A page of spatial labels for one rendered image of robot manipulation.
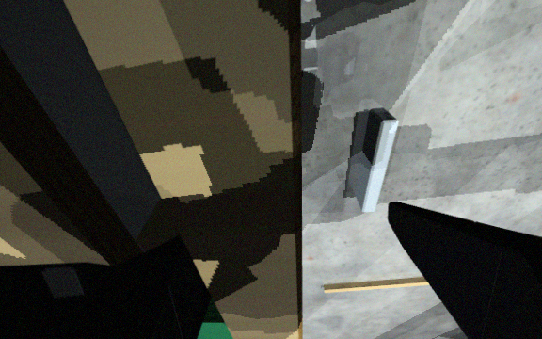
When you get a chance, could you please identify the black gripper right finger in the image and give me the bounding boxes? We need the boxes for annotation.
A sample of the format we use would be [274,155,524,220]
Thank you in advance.
[388,202,542,339]

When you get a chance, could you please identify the small tan block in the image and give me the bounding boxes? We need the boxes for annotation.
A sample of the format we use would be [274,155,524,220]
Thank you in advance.
[136,198,179,251]

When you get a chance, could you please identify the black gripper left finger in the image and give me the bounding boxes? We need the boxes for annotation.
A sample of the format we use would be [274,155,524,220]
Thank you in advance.
[0,235,211,339]

